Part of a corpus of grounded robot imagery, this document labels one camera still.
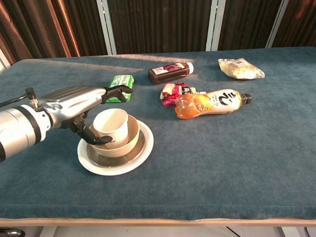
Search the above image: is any green tissue pack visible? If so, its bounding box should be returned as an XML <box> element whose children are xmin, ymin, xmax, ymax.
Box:
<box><xmin>106</xmin><ymin>75</ymin><xmax>135</xmax><ymax>103</ymax></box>

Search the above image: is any orange drink bottle black cap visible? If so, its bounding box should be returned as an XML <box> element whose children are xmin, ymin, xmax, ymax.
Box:
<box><xmin>174</xmin><ymin>89</ymin><xmax>252</xmax><ymax>120</ymax></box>

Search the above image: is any beige paper cup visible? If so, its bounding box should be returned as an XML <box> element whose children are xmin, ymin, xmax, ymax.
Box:
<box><xmin>93</xmin><ymin>108</ymin><xmax>129</xmax><ymax>151</ymax></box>

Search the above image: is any pink snack packet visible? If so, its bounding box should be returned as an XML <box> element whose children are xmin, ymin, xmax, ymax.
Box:
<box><xmin>160</xmin><ymin>82</ymin><xmax>206</xmax><ymax>107</ymax></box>

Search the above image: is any white paper plate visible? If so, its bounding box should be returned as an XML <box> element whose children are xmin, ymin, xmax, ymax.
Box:
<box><xmin>77</xmin><ymin>119</ymin><xmax>155</xmax><ymax>176</ymax></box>

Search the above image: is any white window frame post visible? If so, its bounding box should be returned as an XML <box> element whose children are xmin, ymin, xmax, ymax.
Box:
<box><xmin>96</xmin><ymin>0</ymin><xmax>118</xmax><ymax>55</ymax></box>
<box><xmin>205</xmin><ymin>0</ymin><xmax>220</xmax><ymax>52</ymax></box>
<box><xmin>265</xmin><ymin>0</ymin><xmax>289</xmax><ymax>49</ymax></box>

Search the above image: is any blue table cloth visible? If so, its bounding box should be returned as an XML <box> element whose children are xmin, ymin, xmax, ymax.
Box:
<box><xmin>0</xmin><ymin>46</ymin><xmax>316</xmax><ymax>221</ymax></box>

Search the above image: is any dark juice bottle white cap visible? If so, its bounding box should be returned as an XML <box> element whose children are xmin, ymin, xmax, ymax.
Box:
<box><xmin>148</xmin><ymin>62</ymin><xmax>195</xmax><ymax>85</ymax></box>

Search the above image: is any brown curtain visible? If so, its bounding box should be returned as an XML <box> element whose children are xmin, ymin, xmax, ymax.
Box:
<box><xmin>0</xmin><ymin>0</ymin><xmax>82</xmax><ymax>65</ymax></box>

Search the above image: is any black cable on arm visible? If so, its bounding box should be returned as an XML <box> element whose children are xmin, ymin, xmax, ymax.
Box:
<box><xmin>0</xmin><ymin>87</ymin><xmax>38</xmax><ymax>108</ymax></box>

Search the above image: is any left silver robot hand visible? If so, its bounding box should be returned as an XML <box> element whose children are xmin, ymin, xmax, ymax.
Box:
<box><xmin>37</xmin><ymin>84</ymin><xmax>134</xmax><ymax>146</ymax></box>

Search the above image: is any beige bowl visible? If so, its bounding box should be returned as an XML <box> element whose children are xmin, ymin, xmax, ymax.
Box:
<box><xmin>88</xmin><ymin>115</ymin><xmax>141</xmax><ymax>158</ymax></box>

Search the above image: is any silver metal plate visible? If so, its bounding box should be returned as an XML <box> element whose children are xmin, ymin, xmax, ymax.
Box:
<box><xmin>86</xmin><ymin>130</ymin><xmax>146</xmax><ymax>168</ymax></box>

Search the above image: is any clear bag of snacks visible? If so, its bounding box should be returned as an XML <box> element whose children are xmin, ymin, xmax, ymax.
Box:
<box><xmin>218</xmin><ymin>57</ymin><xmax>266</xmax><ymax>80</ymax></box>

